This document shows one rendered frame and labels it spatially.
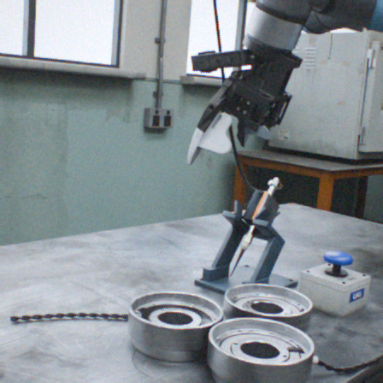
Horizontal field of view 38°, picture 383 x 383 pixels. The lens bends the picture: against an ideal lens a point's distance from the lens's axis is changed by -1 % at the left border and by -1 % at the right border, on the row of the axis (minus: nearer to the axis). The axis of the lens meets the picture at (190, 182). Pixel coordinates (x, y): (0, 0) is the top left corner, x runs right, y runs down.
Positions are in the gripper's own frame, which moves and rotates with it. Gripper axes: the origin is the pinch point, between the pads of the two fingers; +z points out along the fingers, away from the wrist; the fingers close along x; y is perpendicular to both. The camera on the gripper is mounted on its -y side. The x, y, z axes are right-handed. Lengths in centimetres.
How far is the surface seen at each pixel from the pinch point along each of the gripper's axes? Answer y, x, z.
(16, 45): -134, 64, 44
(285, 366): 31.8, -31.5, -3.1
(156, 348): 20.3, -34.1, 3.9
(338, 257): 26.1, -4.3, 0.2
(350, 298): 30.3, -5.9, 3.5
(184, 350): 22.5, -32.5, 3.1
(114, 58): -123, 109, 47
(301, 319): 28.7, -19.5, 0.7
